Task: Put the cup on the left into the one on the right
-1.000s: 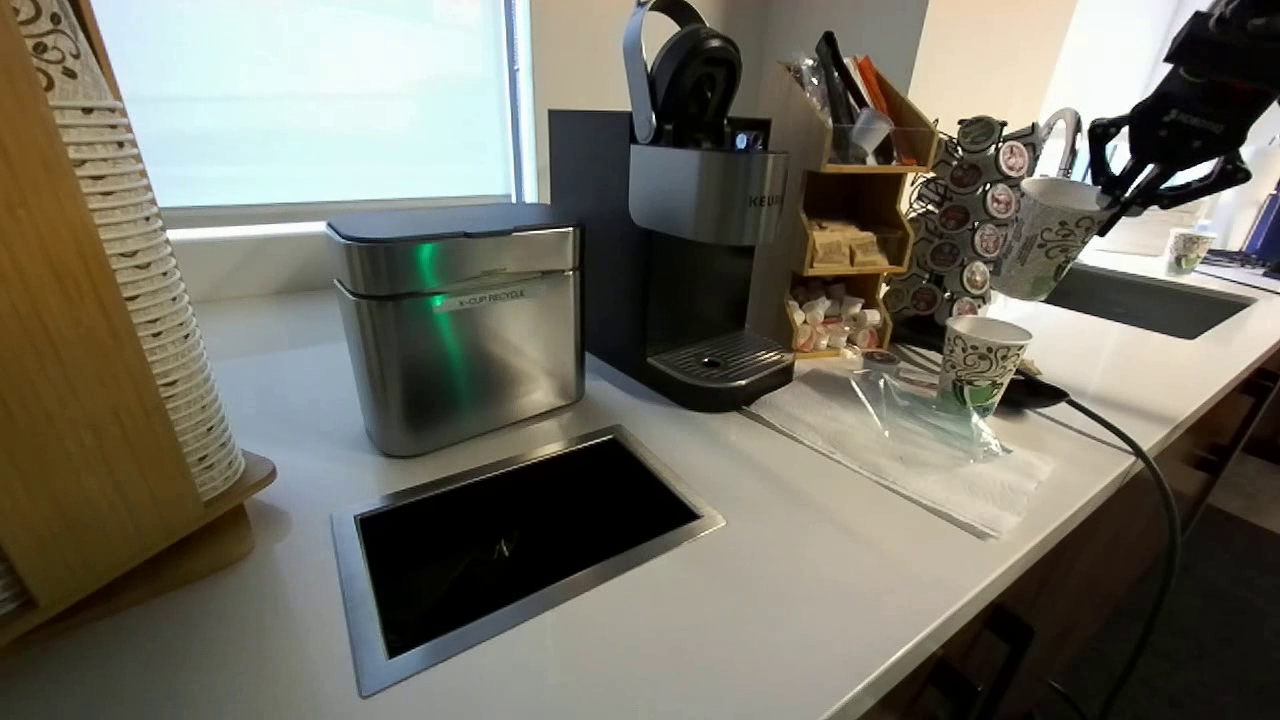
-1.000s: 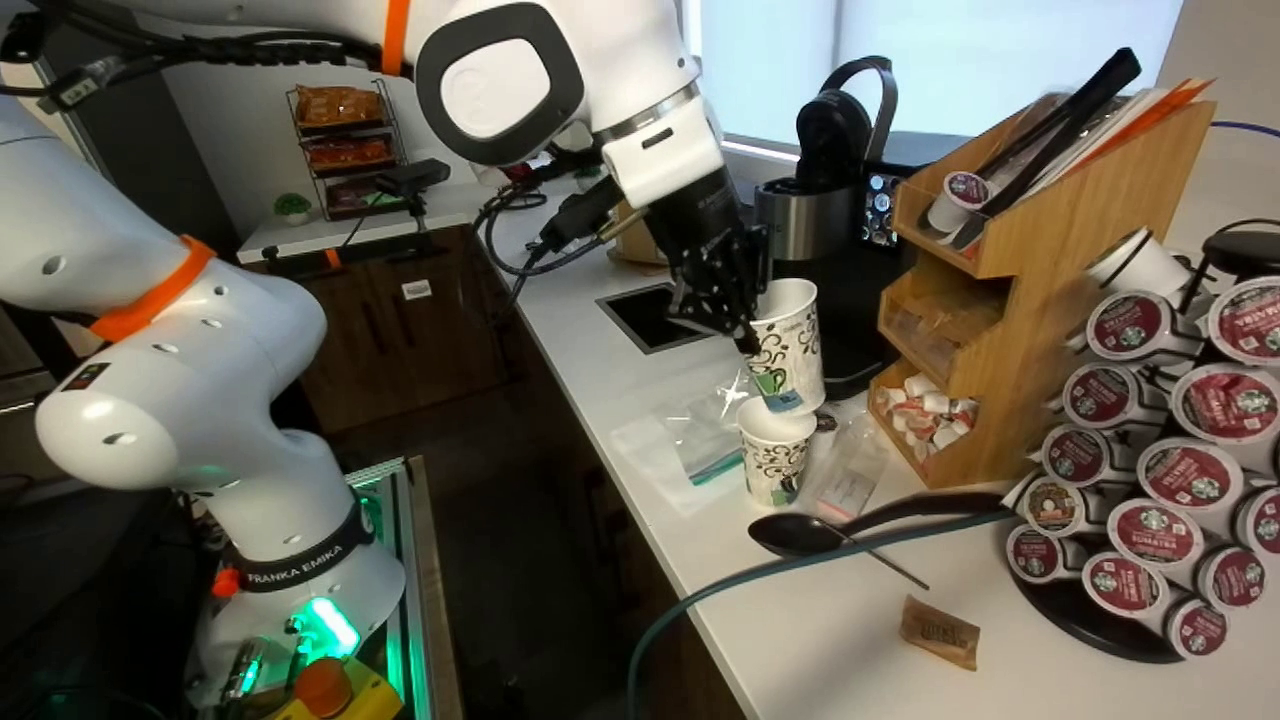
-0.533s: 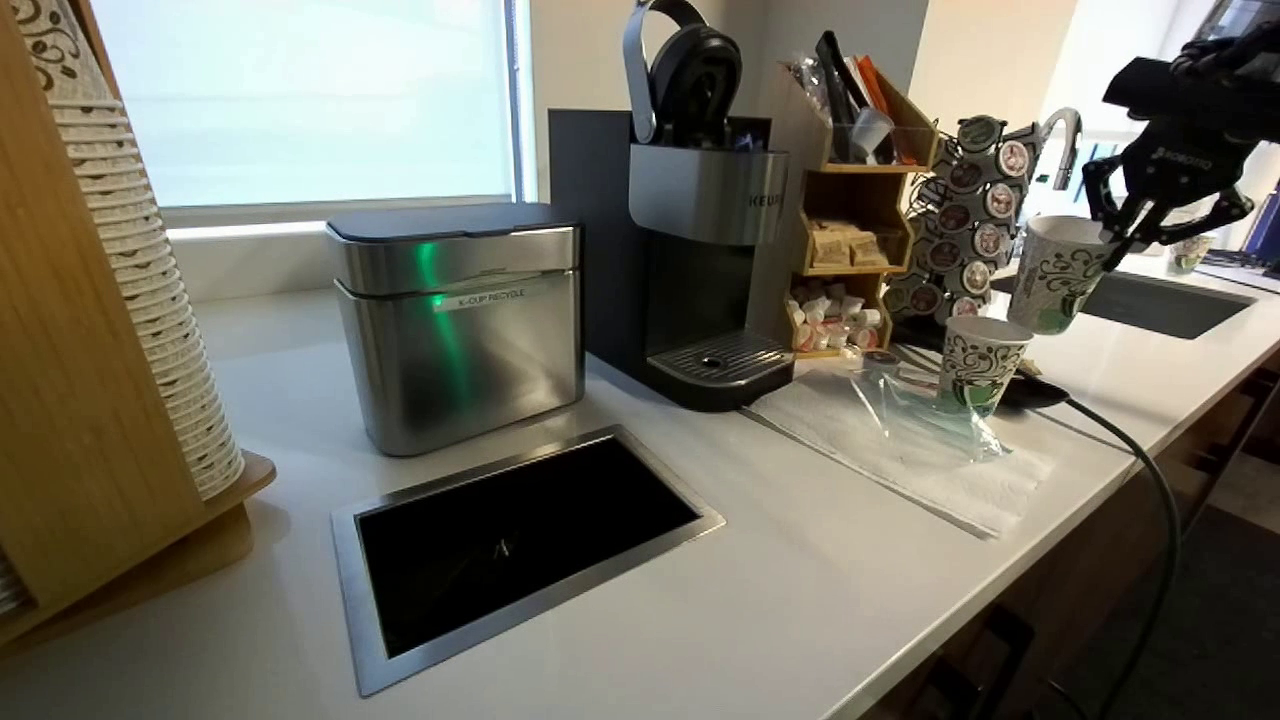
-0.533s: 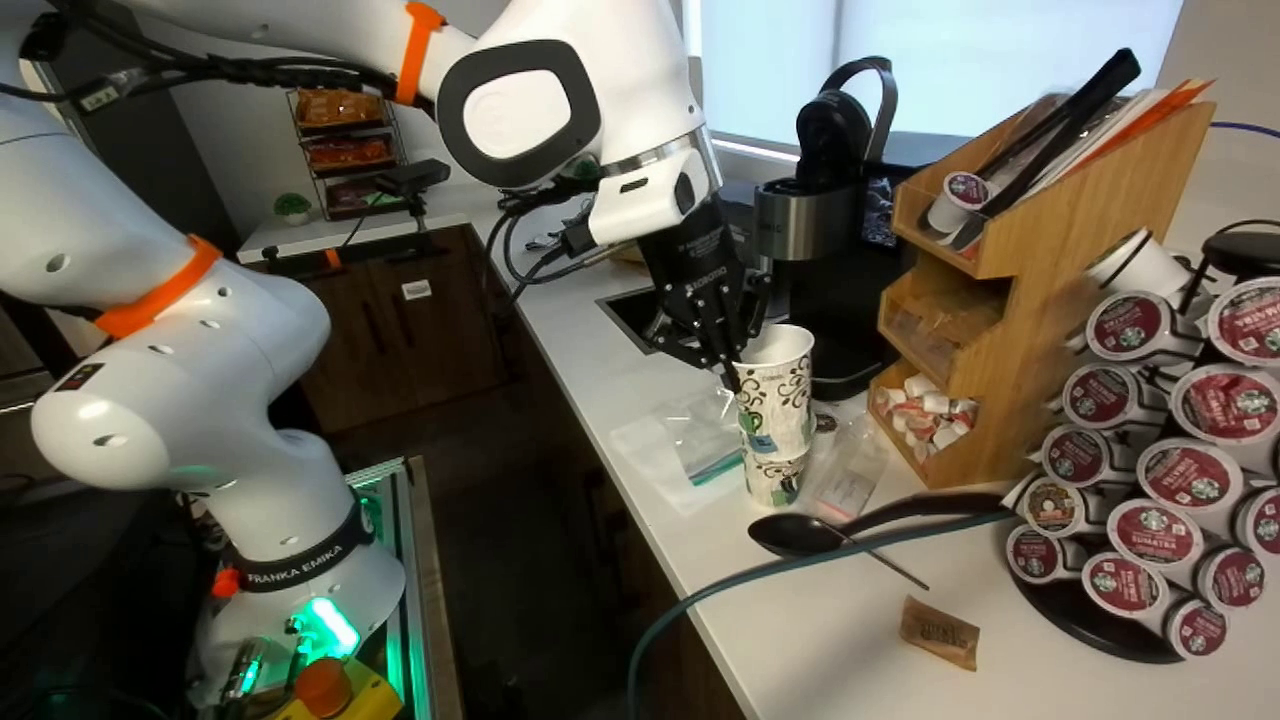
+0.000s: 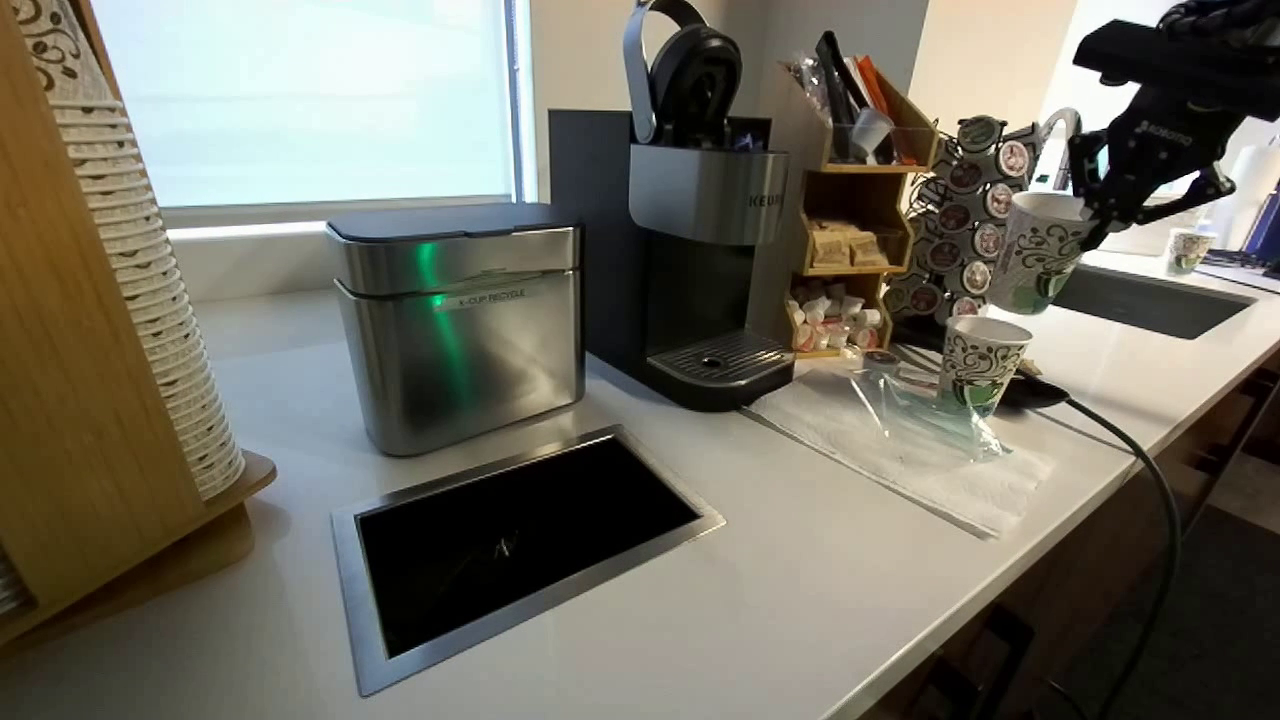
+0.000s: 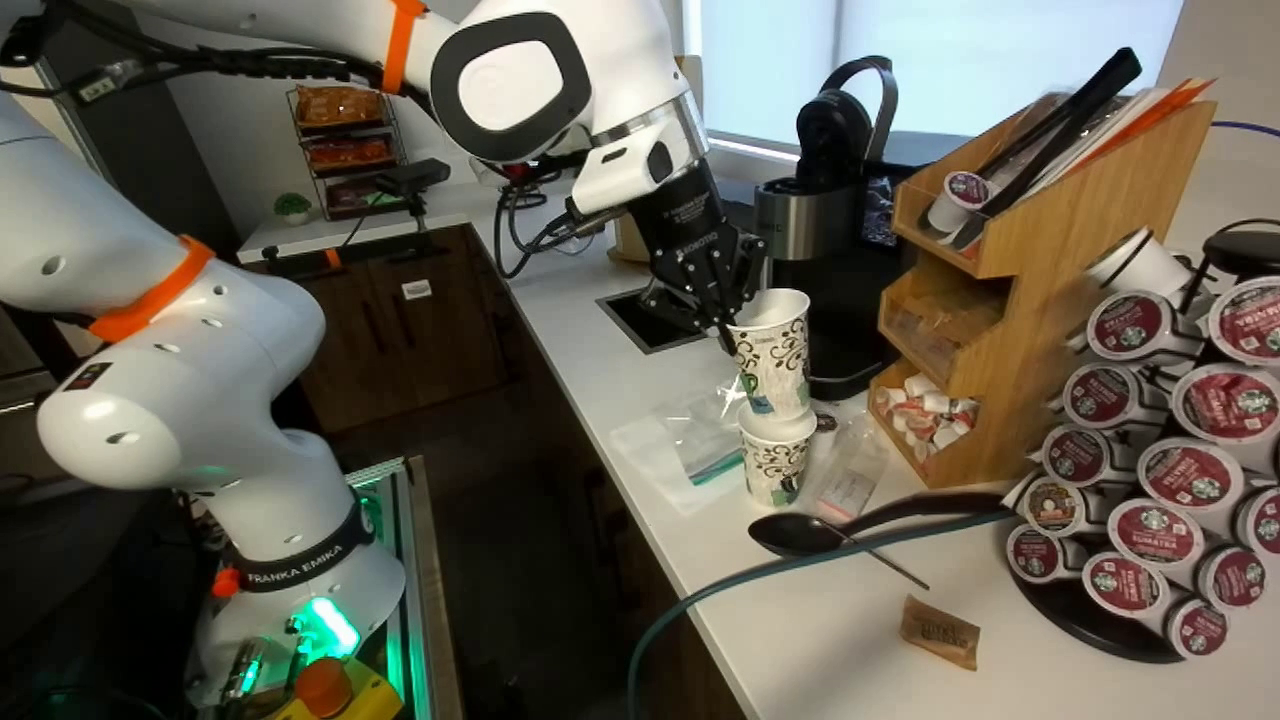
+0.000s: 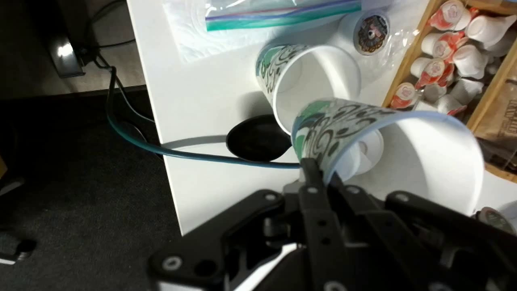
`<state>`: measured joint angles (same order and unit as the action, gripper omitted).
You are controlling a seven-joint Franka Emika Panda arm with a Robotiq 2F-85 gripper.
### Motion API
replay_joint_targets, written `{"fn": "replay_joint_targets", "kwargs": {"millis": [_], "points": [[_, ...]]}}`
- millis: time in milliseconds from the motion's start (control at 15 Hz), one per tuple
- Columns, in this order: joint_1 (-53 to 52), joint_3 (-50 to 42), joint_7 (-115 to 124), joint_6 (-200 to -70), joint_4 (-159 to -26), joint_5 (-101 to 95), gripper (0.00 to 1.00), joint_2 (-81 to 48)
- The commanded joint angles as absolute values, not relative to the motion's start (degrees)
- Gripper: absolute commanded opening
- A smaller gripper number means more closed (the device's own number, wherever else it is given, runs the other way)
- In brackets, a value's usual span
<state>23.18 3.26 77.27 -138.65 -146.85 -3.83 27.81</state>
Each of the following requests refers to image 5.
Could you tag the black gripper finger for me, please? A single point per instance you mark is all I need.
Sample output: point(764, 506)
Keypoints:
point(1154, 213)
point(1094, 182)

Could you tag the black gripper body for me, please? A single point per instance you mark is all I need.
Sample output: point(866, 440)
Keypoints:
point(1174, 126)

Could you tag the green patterned paper cup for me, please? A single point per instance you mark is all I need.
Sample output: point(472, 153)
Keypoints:
point(1041, 252)
point(987, 367)

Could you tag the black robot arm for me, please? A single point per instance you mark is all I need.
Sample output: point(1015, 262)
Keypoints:
point(1232, 32)

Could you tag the small distant paper cup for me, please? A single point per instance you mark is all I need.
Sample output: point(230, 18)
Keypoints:
point(1188, 249)

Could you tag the tall paper cup stack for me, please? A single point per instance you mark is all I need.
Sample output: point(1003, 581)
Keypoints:
point(147, 266)

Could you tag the wooden cup dispenser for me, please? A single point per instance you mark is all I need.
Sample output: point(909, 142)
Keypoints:
point(60, 403)

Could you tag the chrome faucet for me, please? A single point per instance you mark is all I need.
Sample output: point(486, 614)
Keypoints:
point(1056, 142)

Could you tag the recessed steel sink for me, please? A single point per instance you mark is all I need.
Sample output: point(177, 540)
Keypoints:
point(1154, 301)

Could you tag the blue bottle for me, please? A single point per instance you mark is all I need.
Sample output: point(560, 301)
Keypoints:
point(1264, 224)

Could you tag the coffee pod carousel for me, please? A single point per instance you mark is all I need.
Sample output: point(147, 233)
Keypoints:
point(970, 223)

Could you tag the black round plug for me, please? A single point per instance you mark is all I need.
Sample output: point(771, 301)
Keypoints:
point(1039, 391)

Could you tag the wooden condiment organizer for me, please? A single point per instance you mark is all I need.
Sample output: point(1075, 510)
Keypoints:
point(861, 224)

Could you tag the clear plastic wrapper green stripe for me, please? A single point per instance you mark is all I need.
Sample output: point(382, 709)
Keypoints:
point(921, 403)

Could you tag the white embossed paper towel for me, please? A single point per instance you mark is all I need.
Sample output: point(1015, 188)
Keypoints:
point(932, 465)

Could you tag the black silver coffee machine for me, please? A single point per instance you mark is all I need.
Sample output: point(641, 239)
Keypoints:
point(694, 224)

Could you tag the stainless steel bin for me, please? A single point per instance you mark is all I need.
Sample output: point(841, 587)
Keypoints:
point(453, 324)

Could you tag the steel framed counter trash opening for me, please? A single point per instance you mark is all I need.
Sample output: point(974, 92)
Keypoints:
point(514, 546)

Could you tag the bright window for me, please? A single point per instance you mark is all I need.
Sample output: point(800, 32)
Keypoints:
point(305, 103)

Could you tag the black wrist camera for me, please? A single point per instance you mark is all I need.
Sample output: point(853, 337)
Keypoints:
point(1121, 49)

